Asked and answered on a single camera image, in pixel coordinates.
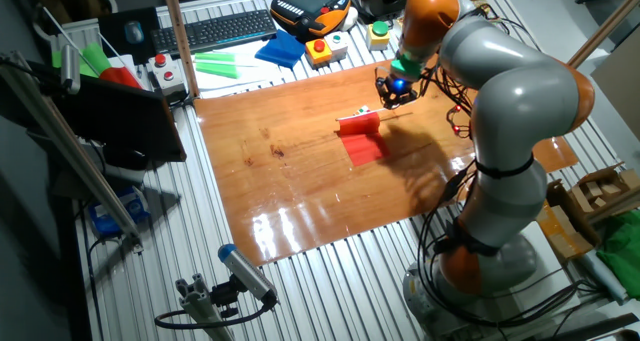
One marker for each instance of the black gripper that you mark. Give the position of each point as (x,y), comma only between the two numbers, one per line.
(397,87)

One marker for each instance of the red paper flag white stick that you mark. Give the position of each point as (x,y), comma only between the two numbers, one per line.
(365,148)

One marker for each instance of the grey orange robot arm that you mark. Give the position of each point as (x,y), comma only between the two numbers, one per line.
(520,96)

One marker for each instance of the blue flag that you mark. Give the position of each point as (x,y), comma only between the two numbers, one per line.
(280,51)

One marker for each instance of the green paper flag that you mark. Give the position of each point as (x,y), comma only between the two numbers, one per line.
(217,70)
(215,57)

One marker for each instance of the green red folded flag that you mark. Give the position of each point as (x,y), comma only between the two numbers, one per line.
(120,76)

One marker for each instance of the light green flag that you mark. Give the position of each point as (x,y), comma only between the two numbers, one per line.
(87,68)

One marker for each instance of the green flange adapter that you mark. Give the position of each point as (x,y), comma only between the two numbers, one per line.
(406,67)

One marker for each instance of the white multicolour puzzle cube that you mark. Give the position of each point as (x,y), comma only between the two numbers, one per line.
(363,110)

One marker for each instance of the yellow box green button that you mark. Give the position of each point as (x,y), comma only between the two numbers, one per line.
(378,36)

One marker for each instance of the cream cardboard box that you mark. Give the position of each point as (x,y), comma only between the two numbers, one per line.
(399,28)

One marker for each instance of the white box green button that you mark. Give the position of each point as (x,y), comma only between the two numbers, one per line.
(337,46)

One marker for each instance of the orange box red button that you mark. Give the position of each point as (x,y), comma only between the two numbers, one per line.
(318,53)

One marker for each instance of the white oval object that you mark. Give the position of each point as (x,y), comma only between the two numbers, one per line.
(351,18)

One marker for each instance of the black orange teach pendant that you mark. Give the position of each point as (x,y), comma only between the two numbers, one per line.
(310,1)

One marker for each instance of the white paper sheet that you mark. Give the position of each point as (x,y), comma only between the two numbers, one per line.
(260,78)

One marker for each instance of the glossy wooden board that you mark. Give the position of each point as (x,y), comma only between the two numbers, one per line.
(280,201)

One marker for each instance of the black keyboard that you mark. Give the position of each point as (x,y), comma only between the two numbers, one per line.
(215,31)

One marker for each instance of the yellow taped cardboard box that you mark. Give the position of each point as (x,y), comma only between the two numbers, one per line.
(560,236)

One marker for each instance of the small wooden block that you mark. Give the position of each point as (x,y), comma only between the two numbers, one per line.
(594,189)
(611,189)
(599,202)

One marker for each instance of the open cardboard box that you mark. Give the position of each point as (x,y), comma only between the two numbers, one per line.
(600,175)

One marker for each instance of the grey box two red buttons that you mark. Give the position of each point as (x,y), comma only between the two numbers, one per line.
(167,78)

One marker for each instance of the white plastic tube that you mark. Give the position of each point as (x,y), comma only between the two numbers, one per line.
(602,276)

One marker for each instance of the green cloth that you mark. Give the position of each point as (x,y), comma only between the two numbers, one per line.
(622,251)

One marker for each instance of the grey computer mouse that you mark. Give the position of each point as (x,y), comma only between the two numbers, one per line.
(134,32)

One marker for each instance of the black monitor panel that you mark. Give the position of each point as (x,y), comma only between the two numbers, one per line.
(125,121)

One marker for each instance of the aluminium profile stub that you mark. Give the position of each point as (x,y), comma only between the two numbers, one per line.
(200,306)

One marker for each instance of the black mouse pad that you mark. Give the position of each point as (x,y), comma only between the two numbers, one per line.
(110,36)

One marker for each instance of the black metal bar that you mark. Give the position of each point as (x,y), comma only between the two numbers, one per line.
(590,328)

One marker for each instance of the blue packet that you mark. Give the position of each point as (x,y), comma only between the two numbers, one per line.
(107,221)

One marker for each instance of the long aluminium bar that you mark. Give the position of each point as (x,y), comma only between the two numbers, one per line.
(75,151)

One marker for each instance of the wooden post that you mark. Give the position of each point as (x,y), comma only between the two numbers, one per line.
(605,28)
(177,31)

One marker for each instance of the silver camera blue end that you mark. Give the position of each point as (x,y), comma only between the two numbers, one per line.
(245,273)

